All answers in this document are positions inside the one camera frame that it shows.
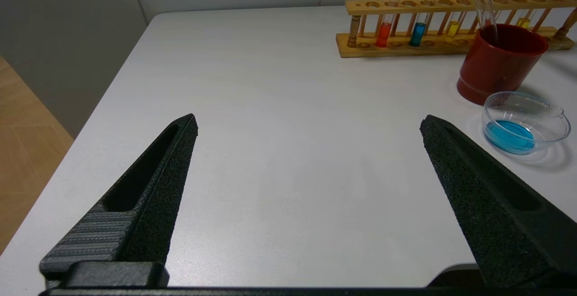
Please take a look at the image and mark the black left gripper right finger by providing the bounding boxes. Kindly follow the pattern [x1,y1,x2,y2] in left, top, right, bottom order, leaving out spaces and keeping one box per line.
[420,114,577,287]

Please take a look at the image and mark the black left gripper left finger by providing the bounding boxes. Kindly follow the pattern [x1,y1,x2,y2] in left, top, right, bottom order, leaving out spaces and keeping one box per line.
[39,113,199,287]

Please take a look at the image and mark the glass test tube yellow pigment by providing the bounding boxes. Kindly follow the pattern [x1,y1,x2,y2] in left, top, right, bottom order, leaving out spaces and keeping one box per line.
[445,0,478,38]
[515,0,541,29]

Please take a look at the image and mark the glass test tube blue pigment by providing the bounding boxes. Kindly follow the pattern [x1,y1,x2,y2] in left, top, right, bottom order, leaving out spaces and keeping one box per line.
[408,0,441,47]
[470,0,499,45]

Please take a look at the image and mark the wooden test tube rack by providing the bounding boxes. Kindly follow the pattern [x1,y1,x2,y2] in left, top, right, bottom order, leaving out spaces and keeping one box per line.
[335,0,577,58]

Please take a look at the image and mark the clear glass dish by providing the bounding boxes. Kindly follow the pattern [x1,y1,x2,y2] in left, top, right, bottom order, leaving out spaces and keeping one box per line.
[481,91,572,156]

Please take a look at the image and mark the red plastic cup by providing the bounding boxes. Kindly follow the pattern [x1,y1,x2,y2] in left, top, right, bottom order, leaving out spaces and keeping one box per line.
[456,23,550,106]

